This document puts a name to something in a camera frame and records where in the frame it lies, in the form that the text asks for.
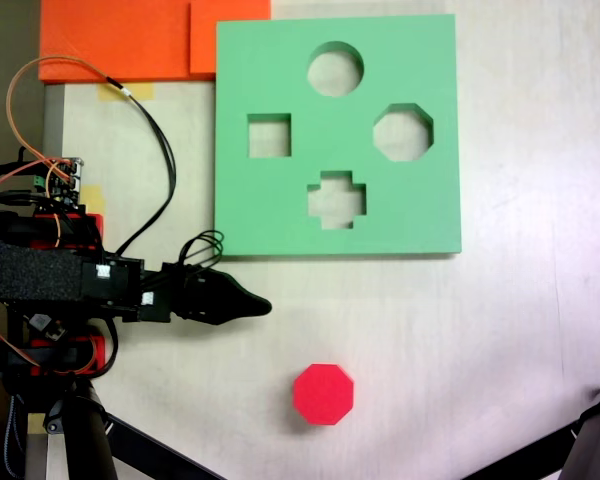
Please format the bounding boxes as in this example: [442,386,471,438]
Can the curved black gripper jaw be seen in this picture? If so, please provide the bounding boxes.
[194,298,272,327]

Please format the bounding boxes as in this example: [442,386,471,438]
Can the broad flat black gripper jaw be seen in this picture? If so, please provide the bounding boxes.
[202,268,273,308]

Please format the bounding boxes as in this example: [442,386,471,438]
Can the red octagonal pillar block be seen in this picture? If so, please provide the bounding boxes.
[292,363,355,427]

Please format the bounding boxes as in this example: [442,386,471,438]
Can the orange flat block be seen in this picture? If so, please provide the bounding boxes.
[38,0,272,84]

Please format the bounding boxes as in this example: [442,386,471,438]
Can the yellow tape piece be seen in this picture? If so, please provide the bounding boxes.
[97,82,155,101]
[82,184,107,217]

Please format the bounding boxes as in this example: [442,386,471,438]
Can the small black converter board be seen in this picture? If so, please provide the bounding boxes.
[25,312,65,344]

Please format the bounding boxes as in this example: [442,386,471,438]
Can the thin black tripod brace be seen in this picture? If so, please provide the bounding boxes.
[460,418,581,480]
[102,412,229,480]

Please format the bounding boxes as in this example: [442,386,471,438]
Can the black red table clamp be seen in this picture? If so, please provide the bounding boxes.
[0,209,105,242]
[0,334,106,381]

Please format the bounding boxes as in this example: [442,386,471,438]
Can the circuit board with connectors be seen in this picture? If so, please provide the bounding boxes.
[32,157,86,211]

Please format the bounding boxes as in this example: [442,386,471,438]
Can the black tripod leg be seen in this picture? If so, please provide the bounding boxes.
[42,382,120,480]
[559,375,600,480]

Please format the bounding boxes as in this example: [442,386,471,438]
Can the green shape sorter board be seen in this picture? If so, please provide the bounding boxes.
[213,13,463,260]

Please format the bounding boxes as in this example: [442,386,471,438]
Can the thin black wrist cables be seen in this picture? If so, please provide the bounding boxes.
[178,229,225,269]

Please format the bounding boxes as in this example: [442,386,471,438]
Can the black cable white marker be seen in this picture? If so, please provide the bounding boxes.
[104,74,177,256]

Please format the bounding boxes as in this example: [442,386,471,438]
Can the orange base servo wire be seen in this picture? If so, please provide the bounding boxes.
[0,304,99,375]

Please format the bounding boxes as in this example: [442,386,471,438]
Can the black usb cable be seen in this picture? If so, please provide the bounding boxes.
[0,189,36,207]

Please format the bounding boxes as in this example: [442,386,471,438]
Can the braided black white cable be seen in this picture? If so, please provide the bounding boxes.
[2,393,27,476]

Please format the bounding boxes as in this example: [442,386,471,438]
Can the long orange wire loop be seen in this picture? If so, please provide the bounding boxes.
[5,55,112,181]

